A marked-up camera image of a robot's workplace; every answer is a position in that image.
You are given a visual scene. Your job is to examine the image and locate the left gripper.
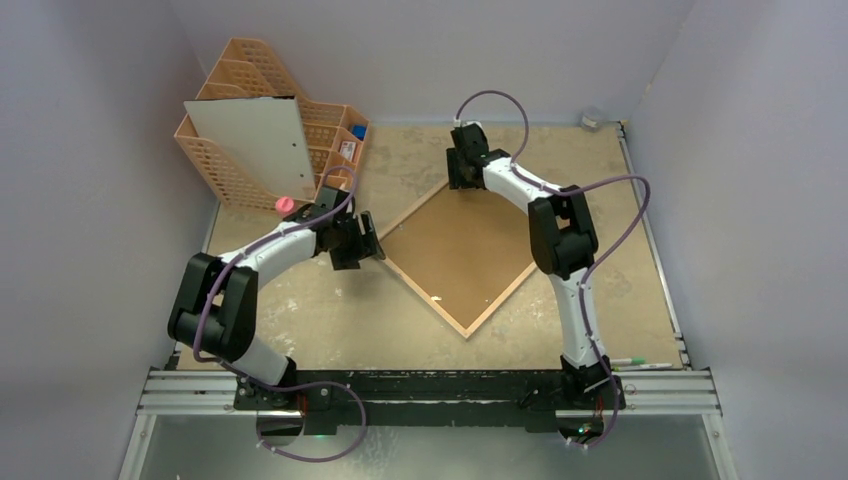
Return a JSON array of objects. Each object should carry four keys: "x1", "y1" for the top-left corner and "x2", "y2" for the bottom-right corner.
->
[{"x1": 331, "y1": 211, "x2": 383, "y2": 270}]

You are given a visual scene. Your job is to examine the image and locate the white wooden picture frame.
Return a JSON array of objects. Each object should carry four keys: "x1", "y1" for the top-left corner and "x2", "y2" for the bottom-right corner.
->
[{"x1": 374, "y1": 175, "x2": 539, "y2": 340}]

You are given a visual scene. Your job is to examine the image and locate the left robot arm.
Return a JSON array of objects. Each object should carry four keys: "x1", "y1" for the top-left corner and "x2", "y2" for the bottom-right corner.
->
[{"x1": 167, "y1": 187, "x2": 385, "y2": 409}]

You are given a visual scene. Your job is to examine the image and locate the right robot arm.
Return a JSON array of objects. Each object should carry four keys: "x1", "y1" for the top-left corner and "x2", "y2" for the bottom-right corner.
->
[{"x1": 446, "y1": 120, "x2": 609, "y2": 407}]

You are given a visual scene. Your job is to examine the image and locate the pink capped small bottle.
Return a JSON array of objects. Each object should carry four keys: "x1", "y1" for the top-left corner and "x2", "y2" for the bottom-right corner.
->
[{"x1": 275, "y1": 196, "x2": 296, "y2": 216}]

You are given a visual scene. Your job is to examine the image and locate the red white small box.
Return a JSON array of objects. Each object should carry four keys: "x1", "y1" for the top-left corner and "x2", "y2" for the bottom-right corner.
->
[{"x1": 339, "y1": 140, "x2": 358, "y2": 163}]

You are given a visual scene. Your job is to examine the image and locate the orange plastic desk organizer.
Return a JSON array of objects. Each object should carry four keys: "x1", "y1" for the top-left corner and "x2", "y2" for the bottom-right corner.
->
[{"x1": 174, "y1": 37, "x2": 369, "y2": 213}]

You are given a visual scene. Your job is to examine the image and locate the blue item in organizer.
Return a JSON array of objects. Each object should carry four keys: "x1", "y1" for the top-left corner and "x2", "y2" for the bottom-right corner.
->
[{"x1": 350, "y1": 124, "x2": 367, "y2": 141}]

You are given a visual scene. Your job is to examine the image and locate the small clear jar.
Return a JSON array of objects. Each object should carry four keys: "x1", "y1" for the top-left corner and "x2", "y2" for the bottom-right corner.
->
[{"x1": 580, "y1": 106, "x2": 605, "y2": 132}]

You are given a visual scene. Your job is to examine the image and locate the white board in organizer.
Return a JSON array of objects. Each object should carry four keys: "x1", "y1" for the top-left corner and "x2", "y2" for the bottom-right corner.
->
[{"x1": 184, "y1": 96, "x2": 316, "y2": 200}]

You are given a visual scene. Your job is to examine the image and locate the green capped marker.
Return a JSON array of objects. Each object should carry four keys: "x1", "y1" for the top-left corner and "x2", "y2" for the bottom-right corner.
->
[{"x1": 610, "y1": 357, "x2": 646, "y2": 367}]

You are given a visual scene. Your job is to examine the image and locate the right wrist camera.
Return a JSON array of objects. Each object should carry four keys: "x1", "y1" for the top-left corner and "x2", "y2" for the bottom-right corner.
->
[{"x1": 453, "y1": 118, "x2": 482, "y2": 128}]

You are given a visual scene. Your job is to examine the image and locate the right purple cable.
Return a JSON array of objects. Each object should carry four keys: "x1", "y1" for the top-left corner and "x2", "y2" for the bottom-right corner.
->
[{"x1": 454, "y1": 89, "x2": 653, "y2": 386}]

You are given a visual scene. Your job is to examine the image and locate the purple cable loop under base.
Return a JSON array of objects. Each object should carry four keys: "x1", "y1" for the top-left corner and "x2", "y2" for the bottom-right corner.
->
[{"x1": 256, "y1": 380, "x2": 370, "y2": 464}]

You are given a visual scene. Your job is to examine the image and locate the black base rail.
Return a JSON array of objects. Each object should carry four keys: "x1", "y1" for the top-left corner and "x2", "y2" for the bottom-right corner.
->
[{"x1": 135, "y1": 369, "x2": 723, "y2": 435}]

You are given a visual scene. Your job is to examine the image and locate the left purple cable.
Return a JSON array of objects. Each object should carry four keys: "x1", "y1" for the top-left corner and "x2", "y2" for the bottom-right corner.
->
[{"x1": 192, "y1": 165, "x2": 360, "y2": 389}]

